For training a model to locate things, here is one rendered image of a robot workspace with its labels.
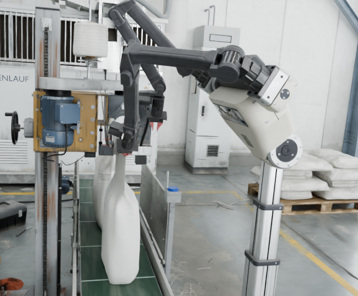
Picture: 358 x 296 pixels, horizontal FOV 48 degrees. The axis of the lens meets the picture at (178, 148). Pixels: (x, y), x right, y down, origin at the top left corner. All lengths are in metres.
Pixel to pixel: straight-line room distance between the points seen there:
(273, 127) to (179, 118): 4.93
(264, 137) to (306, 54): 5.72
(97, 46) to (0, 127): 3.18
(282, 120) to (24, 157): 3.88
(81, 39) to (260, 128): 0.96
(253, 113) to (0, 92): 3.84
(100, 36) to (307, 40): 5.56
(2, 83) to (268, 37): 4.13
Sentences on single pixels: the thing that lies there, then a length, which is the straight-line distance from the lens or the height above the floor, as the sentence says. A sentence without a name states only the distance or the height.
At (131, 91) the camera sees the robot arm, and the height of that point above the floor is 1.40.
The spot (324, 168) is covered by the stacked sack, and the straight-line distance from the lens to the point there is 4.78.
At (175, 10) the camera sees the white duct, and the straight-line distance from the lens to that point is 5.40.
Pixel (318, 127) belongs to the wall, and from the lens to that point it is 7.51.
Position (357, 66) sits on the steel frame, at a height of 1.78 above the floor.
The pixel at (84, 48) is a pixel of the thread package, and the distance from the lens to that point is 1.99.
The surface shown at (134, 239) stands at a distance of 2.10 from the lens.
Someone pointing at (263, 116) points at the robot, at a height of 1.34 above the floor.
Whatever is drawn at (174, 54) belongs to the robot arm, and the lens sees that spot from 1.39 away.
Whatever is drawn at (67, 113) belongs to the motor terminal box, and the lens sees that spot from 1.94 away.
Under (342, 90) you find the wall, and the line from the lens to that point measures 7.67.
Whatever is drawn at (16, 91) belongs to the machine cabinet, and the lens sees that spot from 4.96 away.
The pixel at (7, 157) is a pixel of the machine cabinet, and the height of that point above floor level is 0.38.
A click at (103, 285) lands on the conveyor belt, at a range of 2.22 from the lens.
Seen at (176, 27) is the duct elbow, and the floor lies 2.04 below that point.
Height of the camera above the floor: 1.48
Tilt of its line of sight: 11 degrees down
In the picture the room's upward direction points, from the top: 4 degrees clockwise
